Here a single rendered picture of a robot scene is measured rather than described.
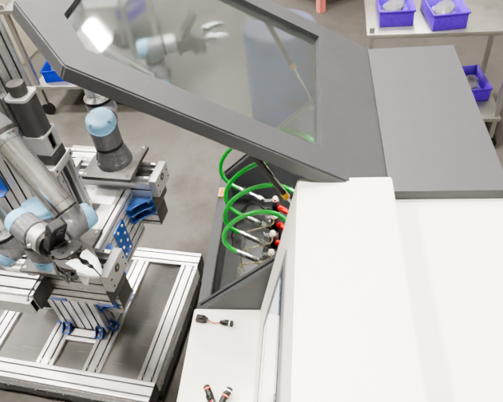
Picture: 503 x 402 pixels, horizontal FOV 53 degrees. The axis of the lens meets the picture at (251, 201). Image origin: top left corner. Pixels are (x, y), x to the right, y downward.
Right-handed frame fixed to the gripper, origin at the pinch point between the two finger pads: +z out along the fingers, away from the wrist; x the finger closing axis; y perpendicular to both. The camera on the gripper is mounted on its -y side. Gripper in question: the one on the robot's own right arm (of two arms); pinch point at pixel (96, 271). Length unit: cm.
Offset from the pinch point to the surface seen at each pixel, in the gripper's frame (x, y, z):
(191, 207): -139, 128, -116
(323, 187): -42, -15, 35
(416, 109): -88, -17, 37
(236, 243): -70, 54, -17
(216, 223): -65, 42, -23
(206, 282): -42, 45, -7
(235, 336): -30, 44, 16
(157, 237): -107, 132, -116
